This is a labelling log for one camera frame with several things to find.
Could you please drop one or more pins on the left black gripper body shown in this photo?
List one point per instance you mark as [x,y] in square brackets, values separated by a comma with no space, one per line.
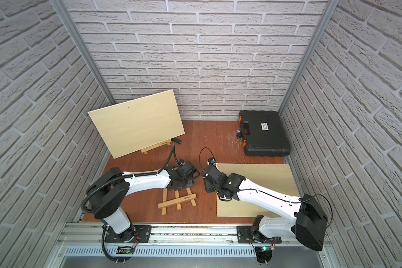
[190,181]

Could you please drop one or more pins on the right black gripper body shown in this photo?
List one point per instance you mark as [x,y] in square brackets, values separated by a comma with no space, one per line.
[209,189]

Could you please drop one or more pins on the wooden easel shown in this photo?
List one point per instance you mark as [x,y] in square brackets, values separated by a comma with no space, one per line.
[177,201]
[149,148]

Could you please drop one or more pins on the plywood board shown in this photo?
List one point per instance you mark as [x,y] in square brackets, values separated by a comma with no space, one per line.
[137,124]
[272,176]

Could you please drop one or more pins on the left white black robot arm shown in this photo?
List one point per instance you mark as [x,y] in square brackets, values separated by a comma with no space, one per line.
[104,197]

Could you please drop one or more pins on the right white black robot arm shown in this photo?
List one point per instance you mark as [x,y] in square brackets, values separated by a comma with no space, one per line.
[305,219]

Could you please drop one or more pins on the black screwdriver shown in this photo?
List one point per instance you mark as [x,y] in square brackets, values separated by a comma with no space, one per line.
[176,140]

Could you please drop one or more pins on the black plastic tool case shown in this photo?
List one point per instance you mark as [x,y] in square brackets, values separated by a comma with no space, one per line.
[263,134]

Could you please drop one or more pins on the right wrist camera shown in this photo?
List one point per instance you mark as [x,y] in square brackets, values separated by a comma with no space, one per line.
[212,161]

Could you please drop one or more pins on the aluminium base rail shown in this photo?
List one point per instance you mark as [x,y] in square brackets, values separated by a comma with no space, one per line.
[169,241]

